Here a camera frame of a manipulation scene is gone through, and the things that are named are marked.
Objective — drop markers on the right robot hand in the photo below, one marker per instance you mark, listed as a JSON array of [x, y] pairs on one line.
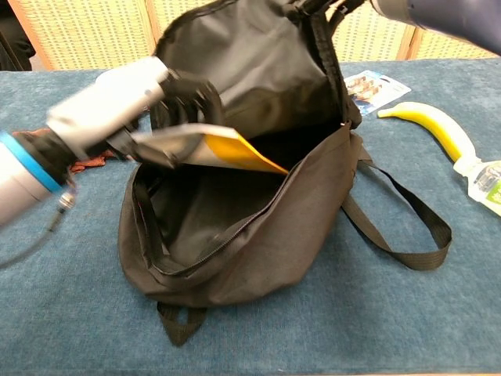
[[352, 4]]

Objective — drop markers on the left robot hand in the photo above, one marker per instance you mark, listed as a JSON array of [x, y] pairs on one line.
[[113, 102]]

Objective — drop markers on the yellow white package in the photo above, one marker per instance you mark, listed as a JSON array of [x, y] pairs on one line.
[[235, 150]]

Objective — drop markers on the black backpack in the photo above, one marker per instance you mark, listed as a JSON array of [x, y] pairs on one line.
[[293, 219]]

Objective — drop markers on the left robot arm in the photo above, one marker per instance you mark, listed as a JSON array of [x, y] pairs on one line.
[[19, 180]]

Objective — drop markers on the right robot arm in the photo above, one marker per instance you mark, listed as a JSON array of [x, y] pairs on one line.
[[438, 19]]

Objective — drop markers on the brown cloth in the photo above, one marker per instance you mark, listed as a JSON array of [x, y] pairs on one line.
[[88, 163]]

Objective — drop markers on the woven folding screen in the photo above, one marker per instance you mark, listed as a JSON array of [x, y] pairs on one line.
[[78, 31]]

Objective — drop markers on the blue blister card pack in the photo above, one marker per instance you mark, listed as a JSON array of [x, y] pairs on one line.
[[375, 88]]

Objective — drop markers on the yellow banana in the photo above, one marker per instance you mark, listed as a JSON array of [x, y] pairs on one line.
[[430, 117]]

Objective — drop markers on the green label drink bottle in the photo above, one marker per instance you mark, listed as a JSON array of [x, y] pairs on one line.
[[485, 184]]

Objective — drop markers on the blue table mat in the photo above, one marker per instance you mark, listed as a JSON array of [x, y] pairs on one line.
[[352, 313]]

